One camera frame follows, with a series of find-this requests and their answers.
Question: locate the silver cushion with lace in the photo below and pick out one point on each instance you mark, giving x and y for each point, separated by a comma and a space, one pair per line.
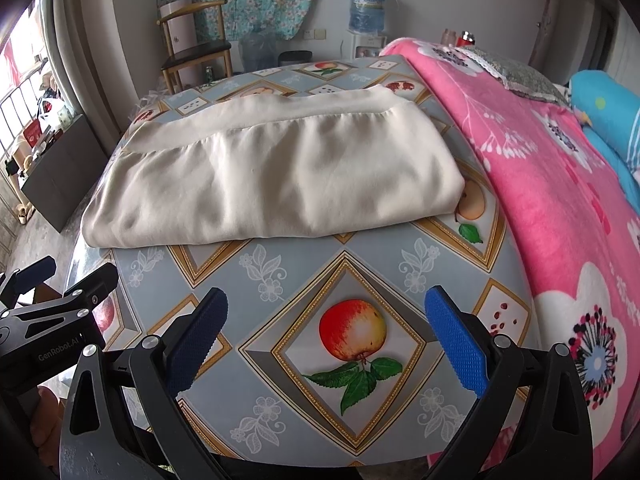
515, 72

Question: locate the wooden chair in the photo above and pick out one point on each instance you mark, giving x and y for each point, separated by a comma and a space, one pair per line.
195, 52

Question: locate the blue water dispenser bottle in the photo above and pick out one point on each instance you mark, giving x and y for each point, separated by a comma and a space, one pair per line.
368, 7

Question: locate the dark rice cooker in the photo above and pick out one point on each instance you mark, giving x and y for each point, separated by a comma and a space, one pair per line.
294, 59

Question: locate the pink glass jar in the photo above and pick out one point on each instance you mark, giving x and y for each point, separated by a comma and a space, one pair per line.
448, 36

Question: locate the empty clear water jug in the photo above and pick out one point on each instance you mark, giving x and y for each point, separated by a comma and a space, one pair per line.
257, 50

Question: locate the metal window railing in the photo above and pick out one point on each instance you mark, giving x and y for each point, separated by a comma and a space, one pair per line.
20, 110

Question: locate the white wall socket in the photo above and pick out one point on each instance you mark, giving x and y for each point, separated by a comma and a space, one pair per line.
314, 34

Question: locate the doorway frame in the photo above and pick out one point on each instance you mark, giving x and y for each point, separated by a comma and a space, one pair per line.
615, 30

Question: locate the tall white cylinder appliance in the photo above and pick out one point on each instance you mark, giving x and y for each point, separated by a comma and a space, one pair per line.
180, 25

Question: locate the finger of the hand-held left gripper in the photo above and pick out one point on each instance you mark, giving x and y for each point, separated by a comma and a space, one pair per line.
37, 267
90, 285

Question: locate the pink floral blanket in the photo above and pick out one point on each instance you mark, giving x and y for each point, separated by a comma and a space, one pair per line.
550, 200

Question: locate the white water dispenser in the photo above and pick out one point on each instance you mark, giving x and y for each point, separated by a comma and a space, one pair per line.
367, 46

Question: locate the blue pillow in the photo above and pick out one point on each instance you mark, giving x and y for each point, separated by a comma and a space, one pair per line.
605, 105

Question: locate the cream zip jacket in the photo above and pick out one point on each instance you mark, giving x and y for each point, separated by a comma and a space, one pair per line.
275, 175

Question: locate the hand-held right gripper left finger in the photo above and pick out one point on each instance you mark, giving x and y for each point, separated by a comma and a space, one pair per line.
195, 345

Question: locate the white mesh fabric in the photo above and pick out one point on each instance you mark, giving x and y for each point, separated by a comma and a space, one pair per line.
147, 99

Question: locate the dark low cabinet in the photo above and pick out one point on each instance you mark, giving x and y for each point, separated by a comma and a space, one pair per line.
65, 170

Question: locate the fruit print tablecloth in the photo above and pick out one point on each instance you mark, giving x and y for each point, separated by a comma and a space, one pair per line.
300, 280

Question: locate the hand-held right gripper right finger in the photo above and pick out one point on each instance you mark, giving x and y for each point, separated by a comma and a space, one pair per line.
455, 345

